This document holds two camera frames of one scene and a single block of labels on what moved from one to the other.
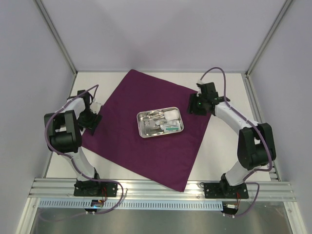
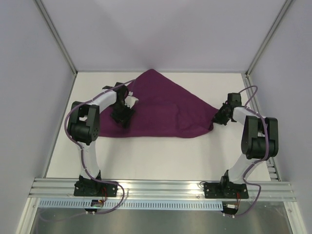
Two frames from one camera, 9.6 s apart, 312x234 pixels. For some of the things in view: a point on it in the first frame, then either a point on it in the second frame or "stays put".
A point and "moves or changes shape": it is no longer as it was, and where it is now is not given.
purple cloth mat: x=169 y=159 moves or changes shape
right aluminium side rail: x=275 y=174 stays put
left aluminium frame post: x=43 y=11 stays put
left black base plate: x=92 y=188 stays put
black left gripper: x=91 y=125 to x=124 y=118
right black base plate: x=224 y=190 stays put
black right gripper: x=193 y=104 to x=222 y=115
